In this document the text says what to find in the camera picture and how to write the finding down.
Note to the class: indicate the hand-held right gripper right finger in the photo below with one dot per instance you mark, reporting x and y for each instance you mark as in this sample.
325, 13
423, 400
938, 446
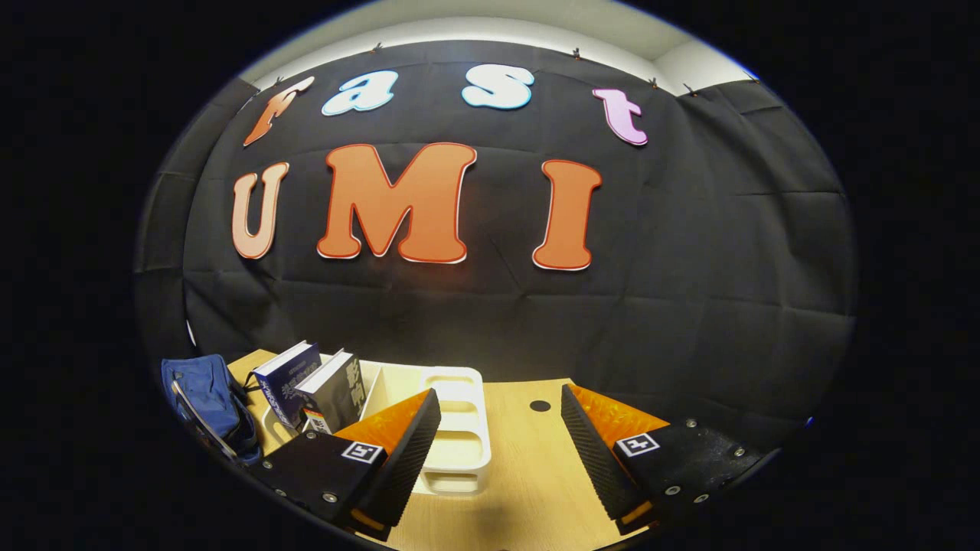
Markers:
593, 459

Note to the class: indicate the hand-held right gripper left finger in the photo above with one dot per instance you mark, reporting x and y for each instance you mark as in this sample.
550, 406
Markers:
406, 467

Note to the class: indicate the white bookshelf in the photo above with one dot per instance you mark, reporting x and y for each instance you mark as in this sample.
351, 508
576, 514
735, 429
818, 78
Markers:
459, 428

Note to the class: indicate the black spine book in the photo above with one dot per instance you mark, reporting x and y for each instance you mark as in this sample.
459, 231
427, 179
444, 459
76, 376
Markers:
337, 394

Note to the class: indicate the blue cover book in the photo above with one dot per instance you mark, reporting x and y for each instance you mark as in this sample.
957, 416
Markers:
287, 379

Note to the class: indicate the blue schoolbag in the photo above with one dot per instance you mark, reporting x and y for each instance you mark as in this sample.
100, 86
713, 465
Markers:
203, 390

